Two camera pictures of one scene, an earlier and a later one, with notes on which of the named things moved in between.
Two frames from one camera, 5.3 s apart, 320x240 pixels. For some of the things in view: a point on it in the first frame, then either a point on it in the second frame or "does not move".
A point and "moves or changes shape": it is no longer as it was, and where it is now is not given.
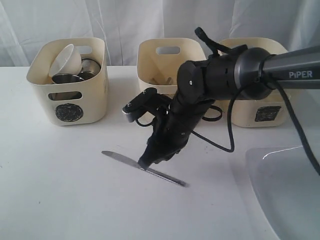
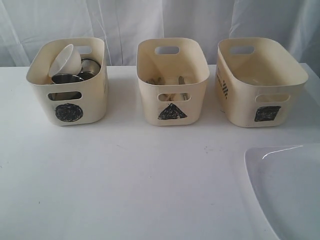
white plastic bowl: x=67 y=62 does not move
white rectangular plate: x=288 y=184 does not move
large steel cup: x=65 y=78 does not move
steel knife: x=156 y=173 moves or changes shape
